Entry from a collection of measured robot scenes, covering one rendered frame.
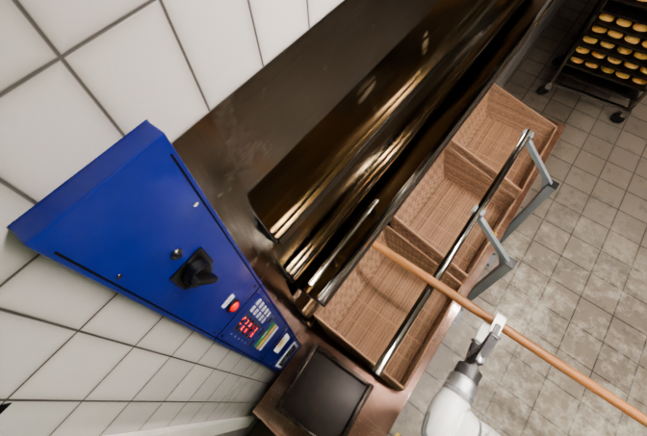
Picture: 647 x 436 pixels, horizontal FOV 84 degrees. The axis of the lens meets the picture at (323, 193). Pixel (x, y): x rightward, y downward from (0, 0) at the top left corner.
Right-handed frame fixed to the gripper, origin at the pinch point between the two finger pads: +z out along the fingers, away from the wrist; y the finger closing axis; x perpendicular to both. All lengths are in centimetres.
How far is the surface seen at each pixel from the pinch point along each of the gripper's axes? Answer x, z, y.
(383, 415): -9, -40, 61
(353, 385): -26, -40, 41
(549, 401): 69, 25, 119
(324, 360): -41, -39, 41
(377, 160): -56, 13, -30
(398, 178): -49, 16, -22
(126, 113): -58, -41, -98
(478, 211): -21.1, 36.2, 1.4
